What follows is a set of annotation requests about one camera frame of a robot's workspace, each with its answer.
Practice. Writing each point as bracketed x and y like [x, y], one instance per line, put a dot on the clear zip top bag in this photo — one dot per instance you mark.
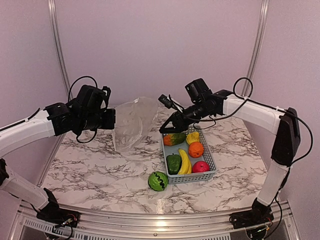
[133, 122]

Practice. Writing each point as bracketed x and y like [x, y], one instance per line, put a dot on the yellow toy banana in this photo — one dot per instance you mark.
[186, 166]

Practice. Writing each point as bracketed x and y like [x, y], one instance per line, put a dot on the orange toy orange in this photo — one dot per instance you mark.
[196, 149]

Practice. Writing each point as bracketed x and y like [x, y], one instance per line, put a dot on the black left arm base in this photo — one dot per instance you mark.
[54, 214]

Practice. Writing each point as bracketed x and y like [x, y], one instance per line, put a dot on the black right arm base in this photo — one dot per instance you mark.
[258, 214]

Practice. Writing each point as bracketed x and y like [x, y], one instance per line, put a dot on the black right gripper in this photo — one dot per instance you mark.
[177, 127]

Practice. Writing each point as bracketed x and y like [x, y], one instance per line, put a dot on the green toy watermelon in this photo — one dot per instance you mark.
[158, 181]

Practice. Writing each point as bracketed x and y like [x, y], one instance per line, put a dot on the left aluminium frame post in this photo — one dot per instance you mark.
[58, 47]

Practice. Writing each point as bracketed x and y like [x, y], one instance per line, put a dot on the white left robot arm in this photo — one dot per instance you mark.
[15, 136]

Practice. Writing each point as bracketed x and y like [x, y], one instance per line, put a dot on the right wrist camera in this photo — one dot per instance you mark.
[168, 102]

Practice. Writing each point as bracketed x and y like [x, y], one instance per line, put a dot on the right aluminium frame post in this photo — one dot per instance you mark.
[261, 27]

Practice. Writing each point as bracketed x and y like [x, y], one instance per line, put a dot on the aluminium frame post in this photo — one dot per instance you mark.
[58, 47]
[261, 27]

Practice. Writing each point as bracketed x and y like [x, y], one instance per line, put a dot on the green toy bell pepper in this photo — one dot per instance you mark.
[174, 162]

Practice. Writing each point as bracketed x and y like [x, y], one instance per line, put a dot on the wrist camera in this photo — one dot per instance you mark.
[107, 90]
[168, 102]

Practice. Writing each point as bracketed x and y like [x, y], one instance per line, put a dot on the red toy apple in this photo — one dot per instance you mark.
[200, 167]

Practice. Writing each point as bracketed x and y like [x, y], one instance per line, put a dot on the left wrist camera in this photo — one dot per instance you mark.
[107, 90]

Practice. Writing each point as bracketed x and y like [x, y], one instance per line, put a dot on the aluminium front rail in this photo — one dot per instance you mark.
[108, 225]

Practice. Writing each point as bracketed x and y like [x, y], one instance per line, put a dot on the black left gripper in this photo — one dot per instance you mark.
[109, 124]

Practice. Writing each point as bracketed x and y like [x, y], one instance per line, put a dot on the grey plastic basket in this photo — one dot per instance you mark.
[206, 157]

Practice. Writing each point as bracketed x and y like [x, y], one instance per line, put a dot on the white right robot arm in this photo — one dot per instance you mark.
[283, 123]

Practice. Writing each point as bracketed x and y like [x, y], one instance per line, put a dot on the green orange toy mango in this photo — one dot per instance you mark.
[173, 139]

